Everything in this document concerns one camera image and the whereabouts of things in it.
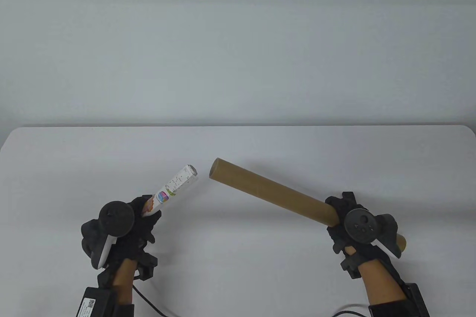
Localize black labelled left forearm box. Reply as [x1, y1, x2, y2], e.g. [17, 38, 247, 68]
[76, 286, 135, 317]

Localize black cable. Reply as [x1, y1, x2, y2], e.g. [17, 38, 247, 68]
[132, 283, 177, 317]

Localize black right forearm box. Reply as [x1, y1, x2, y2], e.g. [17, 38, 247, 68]
[368, 283, 430, 317]

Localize person's right forearm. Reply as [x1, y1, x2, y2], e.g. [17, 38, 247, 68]
[358, 259, 406, 305]

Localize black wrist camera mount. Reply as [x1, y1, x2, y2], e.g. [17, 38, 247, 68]
[97, 251, 158, 288]
[340, 247, 364, 279]

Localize white printed paper tube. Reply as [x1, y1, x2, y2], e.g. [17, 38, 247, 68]
[142, 164, 198, 217]

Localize person's left hand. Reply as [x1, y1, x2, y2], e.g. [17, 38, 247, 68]
[109, 195, 163, 262]

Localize person's left forearm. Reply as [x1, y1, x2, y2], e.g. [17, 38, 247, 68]
[111, 257, 137, 305]

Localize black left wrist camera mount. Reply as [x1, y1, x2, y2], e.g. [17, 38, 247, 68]
[97, 251, 158, 288]

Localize person's right hand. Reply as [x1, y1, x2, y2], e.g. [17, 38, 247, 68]
[325, 192, 373, 259]

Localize black round right-hand controller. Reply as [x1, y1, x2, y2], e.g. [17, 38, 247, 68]
[344, 208, 402, 259]

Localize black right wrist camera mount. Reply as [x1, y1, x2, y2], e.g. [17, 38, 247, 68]
[340, 247, 364, 279]

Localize brown cardboard tube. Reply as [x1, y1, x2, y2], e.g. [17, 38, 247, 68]
[209, 158, 407, 252]

